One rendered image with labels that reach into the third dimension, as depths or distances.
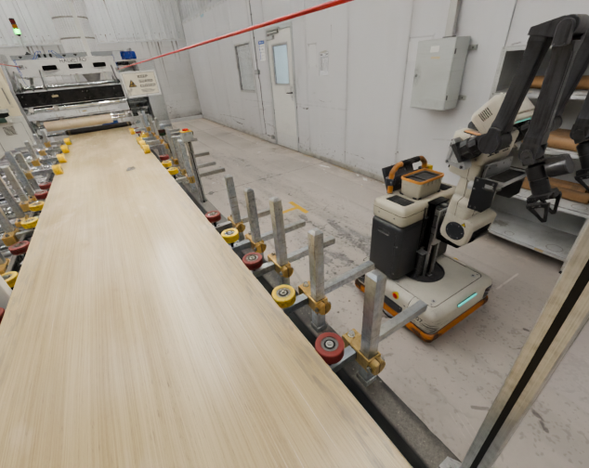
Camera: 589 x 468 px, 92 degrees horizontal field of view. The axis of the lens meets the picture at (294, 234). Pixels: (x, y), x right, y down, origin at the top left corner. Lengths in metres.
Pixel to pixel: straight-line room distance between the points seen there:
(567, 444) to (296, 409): 1.50
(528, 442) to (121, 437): 1.68
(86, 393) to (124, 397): 0.10
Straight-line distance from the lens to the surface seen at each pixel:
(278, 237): 1.10
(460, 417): 1.88
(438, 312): 1.90
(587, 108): 1.76
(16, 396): 1.08
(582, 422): 2.14
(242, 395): 0.79
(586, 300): 0.48
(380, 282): 0.72
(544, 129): 1.35
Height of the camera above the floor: 1.57
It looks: 31 degrees down
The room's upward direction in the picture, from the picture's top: 5 degrees counter-clockwise
